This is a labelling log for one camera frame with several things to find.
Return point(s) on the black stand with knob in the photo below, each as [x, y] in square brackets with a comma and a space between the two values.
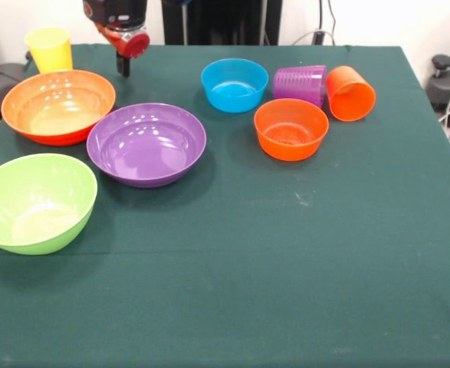
[445, 82]

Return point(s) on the purple plastic bowl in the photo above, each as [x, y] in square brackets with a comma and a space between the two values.
[145, 153]

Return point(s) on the purple plastic cup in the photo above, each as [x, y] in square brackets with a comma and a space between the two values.
[299, 84]

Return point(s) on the orange plastic cup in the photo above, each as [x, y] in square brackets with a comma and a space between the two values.
[349, 96]

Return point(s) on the lime green plastic bowl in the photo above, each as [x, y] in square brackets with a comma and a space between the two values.
[37, 207]

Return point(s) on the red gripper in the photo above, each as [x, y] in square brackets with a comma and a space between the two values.
[132, 44]

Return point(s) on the wide orange plastic bowl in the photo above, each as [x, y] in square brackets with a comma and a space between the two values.
[56, 111]

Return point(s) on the yellow plastic cup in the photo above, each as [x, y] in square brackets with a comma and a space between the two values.
[52, 53]

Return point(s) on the dark green tablecloth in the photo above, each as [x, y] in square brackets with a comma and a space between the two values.
[247, 268]

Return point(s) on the black clamp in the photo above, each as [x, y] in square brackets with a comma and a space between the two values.
[318, 38]

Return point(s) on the small orange plastic bowl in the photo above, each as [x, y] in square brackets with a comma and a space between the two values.
[291, 134]

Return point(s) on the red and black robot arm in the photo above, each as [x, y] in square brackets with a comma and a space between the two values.
[117, 13]

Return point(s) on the blue plastic bowl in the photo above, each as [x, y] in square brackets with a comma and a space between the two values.
[233, 96]

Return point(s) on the black office chair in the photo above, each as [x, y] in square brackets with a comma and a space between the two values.
[2, 82]

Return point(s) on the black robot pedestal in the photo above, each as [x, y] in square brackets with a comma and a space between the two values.
[224, 19]

